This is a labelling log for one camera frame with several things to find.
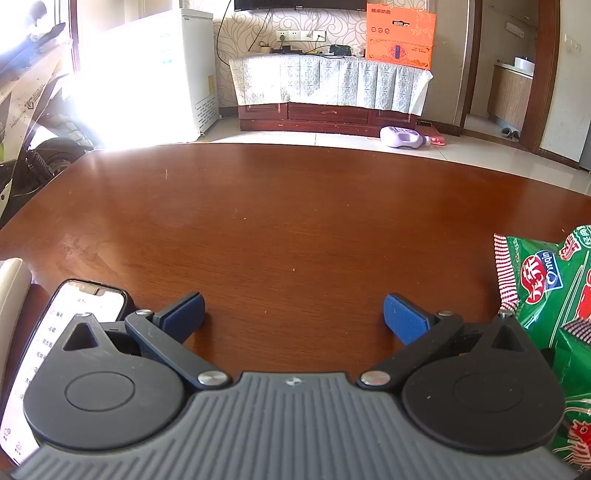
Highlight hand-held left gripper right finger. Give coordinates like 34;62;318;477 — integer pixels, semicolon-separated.
359;293;536;394

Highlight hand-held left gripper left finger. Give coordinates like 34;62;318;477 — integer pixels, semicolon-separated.
60;292;233;394

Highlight green striped-edge snack bag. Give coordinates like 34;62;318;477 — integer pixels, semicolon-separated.
493;224;591;352
549;320;591;474

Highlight smartphone in dark case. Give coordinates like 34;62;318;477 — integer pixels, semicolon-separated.
0;278;136;468

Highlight pale rolling pin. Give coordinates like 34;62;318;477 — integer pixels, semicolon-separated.
0;258;32;393

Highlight parked electric scooter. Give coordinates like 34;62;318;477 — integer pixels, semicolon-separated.
0;0;100;232

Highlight dark wooden television cabinet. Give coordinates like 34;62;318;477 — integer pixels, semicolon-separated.
238;100;419;138

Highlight white chest freezer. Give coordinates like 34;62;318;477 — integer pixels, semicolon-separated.
81;8;219;148

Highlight wooden kitchen cabinet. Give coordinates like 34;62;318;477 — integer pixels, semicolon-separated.
487;62;535;134

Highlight pale patterned cabinet cloth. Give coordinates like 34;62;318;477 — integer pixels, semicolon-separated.
228;53;435;116

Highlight orange cardboard gift box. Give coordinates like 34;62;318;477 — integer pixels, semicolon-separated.
366;2;437;71

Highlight brown wooden door frame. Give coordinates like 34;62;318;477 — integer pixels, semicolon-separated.
459;0;561;155

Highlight black wall television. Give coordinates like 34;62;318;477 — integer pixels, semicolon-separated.
233;0;368;12

